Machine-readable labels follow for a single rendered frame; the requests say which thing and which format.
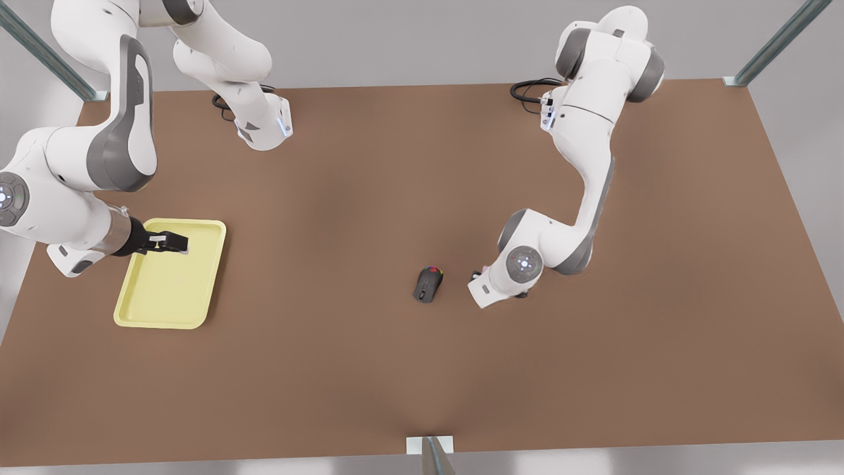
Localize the black computer mouse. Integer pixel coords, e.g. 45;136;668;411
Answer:
413;265;444;304

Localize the yellow plastic tray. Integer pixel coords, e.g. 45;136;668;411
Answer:
113;218;227;330

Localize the black cable loop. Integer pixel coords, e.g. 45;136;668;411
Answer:
211;84;278;123
510;78;567;115

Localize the silver frame post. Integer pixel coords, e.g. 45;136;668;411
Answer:
406;435;456;475
0;3;110;102
722;0;833;88

